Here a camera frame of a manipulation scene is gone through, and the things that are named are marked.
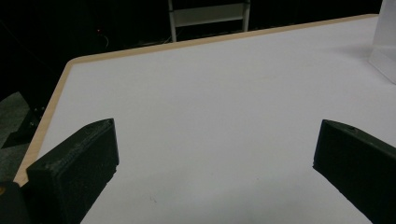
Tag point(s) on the clear plastic pencil box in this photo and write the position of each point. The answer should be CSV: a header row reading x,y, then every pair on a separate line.
x,y
386,34

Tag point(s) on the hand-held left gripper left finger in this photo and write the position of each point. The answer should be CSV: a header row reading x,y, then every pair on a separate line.
x,y
74,168

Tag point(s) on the white metal stand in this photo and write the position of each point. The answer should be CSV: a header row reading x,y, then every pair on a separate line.
x,y
207,14

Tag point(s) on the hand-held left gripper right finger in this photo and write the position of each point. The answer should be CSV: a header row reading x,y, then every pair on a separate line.
x,y
358,165

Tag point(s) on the black stand base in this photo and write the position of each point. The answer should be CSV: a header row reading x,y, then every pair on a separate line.
x,y
26,127

